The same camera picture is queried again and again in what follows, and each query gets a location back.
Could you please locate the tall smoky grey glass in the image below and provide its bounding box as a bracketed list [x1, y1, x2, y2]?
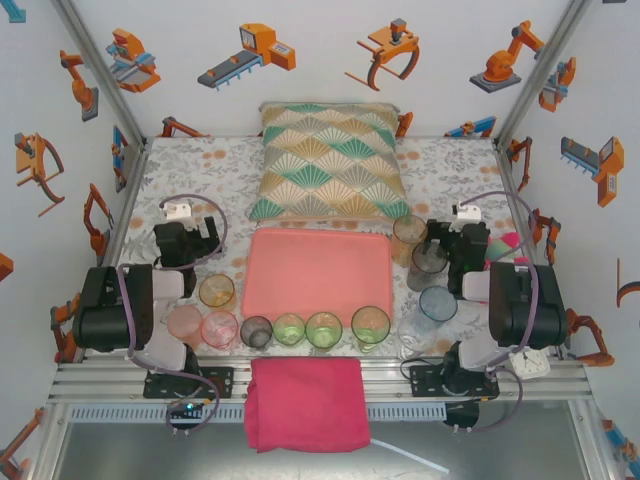
[405, 241, 450, 293]

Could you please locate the tall amber glass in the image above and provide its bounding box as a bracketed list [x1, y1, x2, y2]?
[391, 214, 430, 266]

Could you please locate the short amber glass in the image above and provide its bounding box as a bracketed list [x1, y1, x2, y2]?
[198, 273, 237, 311]

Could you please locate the tall blue glass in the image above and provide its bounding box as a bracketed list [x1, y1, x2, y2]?
[417, 284, 459, 326]

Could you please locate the short frosted pink glass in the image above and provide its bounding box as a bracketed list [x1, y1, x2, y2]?
[166, 305, 204, 346]

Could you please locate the short clear pink glass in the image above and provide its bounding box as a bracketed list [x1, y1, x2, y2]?
[200, 309, 240, 350]

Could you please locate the tall clear glass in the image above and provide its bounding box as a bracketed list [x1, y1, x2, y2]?
[397, 312, 440, 360]

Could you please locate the short grey glass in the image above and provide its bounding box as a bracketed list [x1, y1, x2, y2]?
[239, 314, 274, 350]

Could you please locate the tall green glass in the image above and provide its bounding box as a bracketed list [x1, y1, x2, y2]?
[349, 305, 392, 355]

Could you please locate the short green glass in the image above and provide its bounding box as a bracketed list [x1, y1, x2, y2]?
[304, 311, 344, 351]
[272, 312, 307, 349]

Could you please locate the pink plastic tray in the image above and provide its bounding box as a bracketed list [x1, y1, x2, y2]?
[241, 227, 395, 332]

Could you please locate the pink and green plush toy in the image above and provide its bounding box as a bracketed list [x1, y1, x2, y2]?
[484, 230, 532, 266]

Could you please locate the floral table cover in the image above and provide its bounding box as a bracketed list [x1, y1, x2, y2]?
[107, 135, 554, 359]

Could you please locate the fan-patterned teal and gold pillow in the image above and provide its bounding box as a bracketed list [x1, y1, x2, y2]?
[246, 101, 416, 225]

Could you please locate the white alarm clock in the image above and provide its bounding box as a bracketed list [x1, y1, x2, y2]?
[508, 347, 552, 382]

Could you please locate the circuit board with green light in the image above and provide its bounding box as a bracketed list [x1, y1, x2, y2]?
[166, 399, 207, 427]

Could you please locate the magenta folded cloth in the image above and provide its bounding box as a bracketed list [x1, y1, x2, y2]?
[243, 357, 372, 454]

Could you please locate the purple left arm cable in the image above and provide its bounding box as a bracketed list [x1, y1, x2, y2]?
[117, 193, 230, 437]

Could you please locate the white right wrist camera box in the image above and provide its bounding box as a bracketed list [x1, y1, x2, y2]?
[451, 201, 482, 224]

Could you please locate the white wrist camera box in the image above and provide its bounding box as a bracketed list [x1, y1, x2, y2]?
[451, 201, 482, 224]
[163, 201, 194, 222]

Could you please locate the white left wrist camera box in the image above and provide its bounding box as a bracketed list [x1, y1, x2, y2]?
[163, 201, 194, 222]

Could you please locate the aluminium table edge rail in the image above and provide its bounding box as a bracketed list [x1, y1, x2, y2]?
[47, 355, 596, 406]

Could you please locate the white slotted cable duct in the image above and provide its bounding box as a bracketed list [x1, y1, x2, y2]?
[67, 403, 447, 422]

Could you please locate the aluminium frame post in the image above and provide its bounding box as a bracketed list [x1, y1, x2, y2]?
[49, 0, 151, 151]
[492, 0, 596, 149]

